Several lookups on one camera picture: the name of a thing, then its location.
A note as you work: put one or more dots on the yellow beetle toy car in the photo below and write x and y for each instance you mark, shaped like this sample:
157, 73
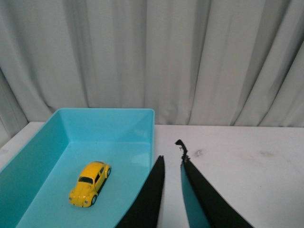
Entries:
89, 183

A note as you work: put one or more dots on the white pleated curtain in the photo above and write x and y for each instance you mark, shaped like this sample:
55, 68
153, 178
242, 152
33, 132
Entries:
194, 62

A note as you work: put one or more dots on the turquoise plastic storage box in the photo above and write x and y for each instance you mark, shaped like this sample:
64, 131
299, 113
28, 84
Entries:
35, 184

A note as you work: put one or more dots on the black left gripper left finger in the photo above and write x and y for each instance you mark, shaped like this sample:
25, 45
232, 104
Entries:
144, 212

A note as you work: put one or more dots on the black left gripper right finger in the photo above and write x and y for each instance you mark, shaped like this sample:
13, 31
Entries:
205, 207

